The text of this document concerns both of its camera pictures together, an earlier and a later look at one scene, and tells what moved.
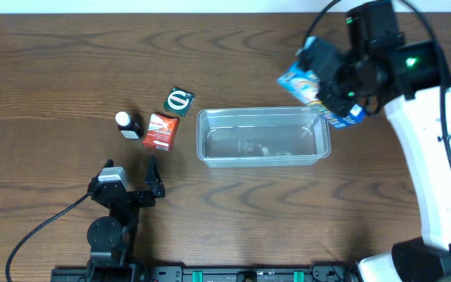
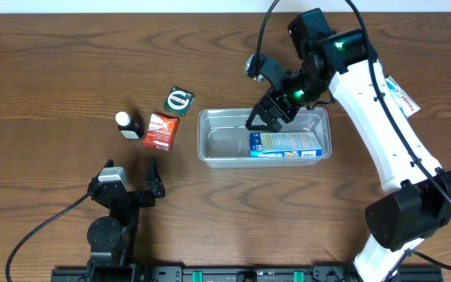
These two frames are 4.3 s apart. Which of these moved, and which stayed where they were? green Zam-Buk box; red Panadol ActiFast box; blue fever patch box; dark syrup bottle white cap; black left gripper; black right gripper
Moved: blue fever patch box; black right gripper
Stayed: dark syrup bottle white cap; red Panadol ActiFast box; black left gripper; green Zam-Buk box
